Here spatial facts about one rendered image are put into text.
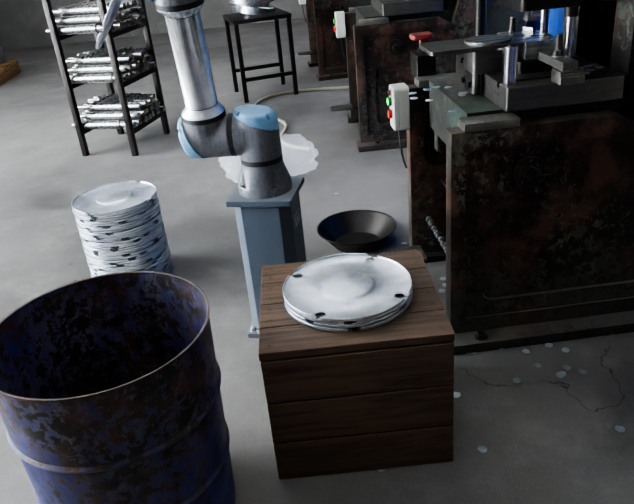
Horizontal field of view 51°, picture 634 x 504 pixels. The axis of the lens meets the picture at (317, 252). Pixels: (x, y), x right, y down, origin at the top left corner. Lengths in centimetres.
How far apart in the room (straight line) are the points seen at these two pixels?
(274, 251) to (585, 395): 89
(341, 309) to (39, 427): 62
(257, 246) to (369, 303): 54
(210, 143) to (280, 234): 31
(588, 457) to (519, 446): 15
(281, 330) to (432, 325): 32
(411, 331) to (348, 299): 16
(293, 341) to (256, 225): 55
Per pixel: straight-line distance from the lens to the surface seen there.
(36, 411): 119
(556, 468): 161
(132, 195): 240
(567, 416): 174
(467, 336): 192
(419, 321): 140
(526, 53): 188
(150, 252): 237
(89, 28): 383
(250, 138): 177
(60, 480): 129
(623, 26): 190
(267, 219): 182
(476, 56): 186
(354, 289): 145
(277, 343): 137
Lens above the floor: 113
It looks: 27 degrees down
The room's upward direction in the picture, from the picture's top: 6 degrees counter-clockwise
